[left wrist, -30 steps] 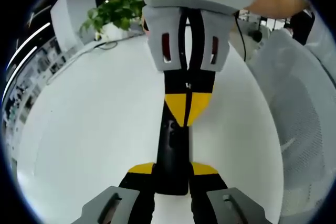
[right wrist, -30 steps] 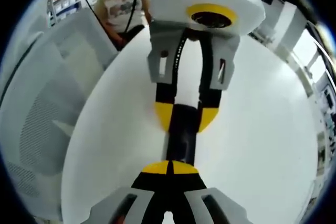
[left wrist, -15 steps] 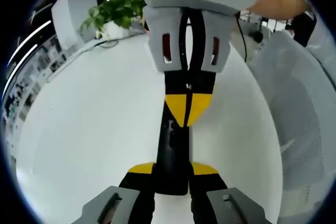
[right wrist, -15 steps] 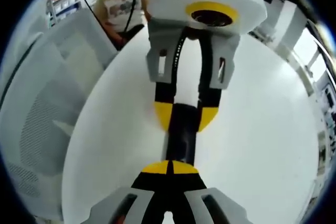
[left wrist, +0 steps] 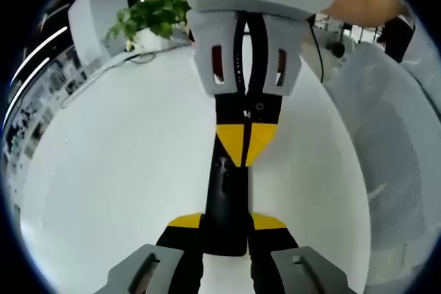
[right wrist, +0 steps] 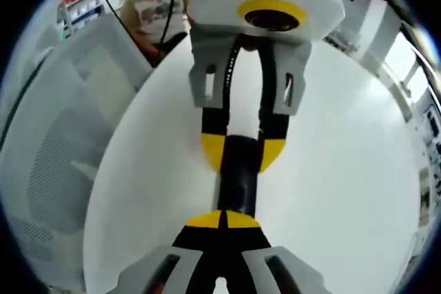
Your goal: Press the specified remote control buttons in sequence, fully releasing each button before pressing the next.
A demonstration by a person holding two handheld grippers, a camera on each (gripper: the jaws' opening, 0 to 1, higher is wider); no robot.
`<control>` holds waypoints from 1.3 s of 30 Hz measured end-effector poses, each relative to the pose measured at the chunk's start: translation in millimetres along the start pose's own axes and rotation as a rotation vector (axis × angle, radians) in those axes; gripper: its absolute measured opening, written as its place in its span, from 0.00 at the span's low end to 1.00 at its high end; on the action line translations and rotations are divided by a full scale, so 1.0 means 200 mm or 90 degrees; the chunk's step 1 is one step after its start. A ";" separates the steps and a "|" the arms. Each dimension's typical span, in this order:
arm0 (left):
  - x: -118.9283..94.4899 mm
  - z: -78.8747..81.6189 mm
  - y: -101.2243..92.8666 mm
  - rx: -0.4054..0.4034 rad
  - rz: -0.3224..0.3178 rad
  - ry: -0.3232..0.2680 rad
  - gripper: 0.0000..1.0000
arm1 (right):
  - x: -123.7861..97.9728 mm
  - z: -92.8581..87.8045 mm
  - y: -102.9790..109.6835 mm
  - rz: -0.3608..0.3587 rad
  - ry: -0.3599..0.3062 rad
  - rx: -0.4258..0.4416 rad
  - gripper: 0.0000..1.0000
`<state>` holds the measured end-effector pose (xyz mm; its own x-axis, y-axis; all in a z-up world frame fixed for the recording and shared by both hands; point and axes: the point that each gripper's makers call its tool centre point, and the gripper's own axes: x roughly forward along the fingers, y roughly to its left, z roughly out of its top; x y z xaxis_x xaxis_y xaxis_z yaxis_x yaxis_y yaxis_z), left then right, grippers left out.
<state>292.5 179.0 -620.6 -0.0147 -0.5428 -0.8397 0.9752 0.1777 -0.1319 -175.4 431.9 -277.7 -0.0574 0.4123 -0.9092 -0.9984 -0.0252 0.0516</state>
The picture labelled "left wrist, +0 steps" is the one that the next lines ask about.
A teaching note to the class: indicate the potted green plant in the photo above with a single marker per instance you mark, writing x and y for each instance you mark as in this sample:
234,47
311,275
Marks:
155,11

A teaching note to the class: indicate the ceiling light strip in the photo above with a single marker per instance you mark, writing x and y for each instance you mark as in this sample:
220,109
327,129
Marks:
34,51
25,84

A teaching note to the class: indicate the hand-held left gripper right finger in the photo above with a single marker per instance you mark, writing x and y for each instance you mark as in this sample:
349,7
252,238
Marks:
303,270

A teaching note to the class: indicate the white display shelving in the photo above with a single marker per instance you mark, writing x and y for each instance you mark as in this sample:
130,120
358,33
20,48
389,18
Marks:
41,101

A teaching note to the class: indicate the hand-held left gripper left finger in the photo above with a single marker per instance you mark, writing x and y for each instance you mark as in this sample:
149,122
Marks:
151,266

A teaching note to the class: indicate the grey mesh office chair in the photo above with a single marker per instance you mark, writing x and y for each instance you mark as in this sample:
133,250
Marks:
386,156

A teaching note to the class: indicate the black remote control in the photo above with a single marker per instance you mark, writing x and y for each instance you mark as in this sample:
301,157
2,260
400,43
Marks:
227,211

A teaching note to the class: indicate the black upright panel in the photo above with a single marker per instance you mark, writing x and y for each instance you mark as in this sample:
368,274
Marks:
399,39

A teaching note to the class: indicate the small toy figure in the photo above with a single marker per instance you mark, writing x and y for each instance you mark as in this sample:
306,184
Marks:
129,46

